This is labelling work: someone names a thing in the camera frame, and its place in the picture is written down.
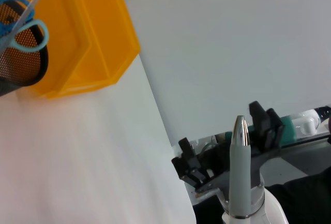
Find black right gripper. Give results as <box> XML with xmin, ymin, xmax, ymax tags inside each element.
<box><xmin>171</xmin><ymin>101</ymin><xmax>285</xmax><ymax>197</ymax></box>

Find grey silver pen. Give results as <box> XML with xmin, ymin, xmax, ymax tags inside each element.
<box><xmin>229</xmin><ymin>115</ymin><xmax>253</xmax><ymax>220</ymax></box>

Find black mesh pen holder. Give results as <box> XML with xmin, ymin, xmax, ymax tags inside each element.
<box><xmin>0</xmin><ymin>0</ymin><xmax>50</xmax><ymax>97</ymax></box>

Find teal office chair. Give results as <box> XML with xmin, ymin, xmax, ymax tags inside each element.
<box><xmin>280</xmin><ymin>116</ymin><xmax>297</xmax><ymax>142</ymax></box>

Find black robot torso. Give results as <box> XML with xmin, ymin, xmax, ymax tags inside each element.
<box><xmin>266</xmin><ymin>166</ymin><xmax>331</xmax><ymax>224</ymax></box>

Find yellow plastic bin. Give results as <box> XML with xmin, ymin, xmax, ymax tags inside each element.
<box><xmin>31</xmin><ymin>0</ymin><xmax>142</xmax><ymax>100</ymax></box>

